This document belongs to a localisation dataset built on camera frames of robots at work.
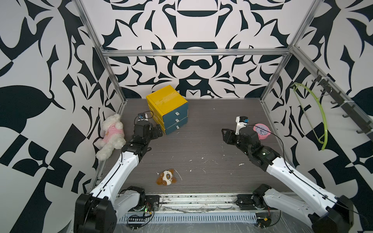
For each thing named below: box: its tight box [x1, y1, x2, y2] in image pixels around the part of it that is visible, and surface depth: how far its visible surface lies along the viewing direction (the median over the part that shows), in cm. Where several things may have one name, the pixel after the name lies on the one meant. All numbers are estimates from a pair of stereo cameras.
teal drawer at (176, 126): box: [165, 116, 189, 136], surface depth 101 cm
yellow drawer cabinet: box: [145, 84, 188, 135], surface depth 92 cm
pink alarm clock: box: [252, 123, 272, 140], surface depth 102 cm
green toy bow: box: [290, 83, 329, 151], surface depth 73 cm
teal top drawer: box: [162, 101, 189, 122], surface depth 88 cm
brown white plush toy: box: [156, 168, 178, 186], surface depth 82 cm
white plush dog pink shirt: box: [96, 113, 127, 162], surface depth 93 cm
